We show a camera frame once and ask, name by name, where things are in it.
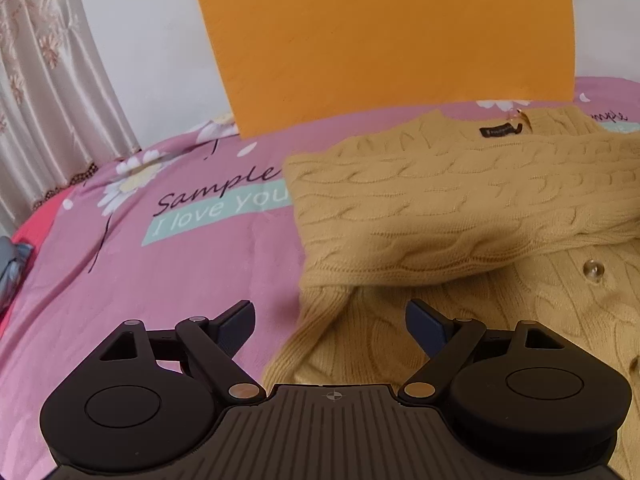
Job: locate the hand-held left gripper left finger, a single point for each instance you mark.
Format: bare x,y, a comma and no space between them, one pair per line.
239,324

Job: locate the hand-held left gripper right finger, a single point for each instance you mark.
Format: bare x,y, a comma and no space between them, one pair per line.
424,326

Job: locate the pink floral bed sheet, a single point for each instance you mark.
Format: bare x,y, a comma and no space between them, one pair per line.
150,240

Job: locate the red cloth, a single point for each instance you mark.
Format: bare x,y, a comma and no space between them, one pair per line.
37,227

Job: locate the grey-blue cloth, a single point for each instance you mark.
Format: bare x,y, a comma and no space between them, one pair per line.
11,270

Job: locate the orange headboard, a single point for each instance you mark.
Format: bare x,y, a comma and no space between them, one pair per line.
385,40

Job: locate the beige embroidered curtain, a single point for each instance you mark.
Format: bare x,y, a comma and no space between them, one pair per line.
47,80

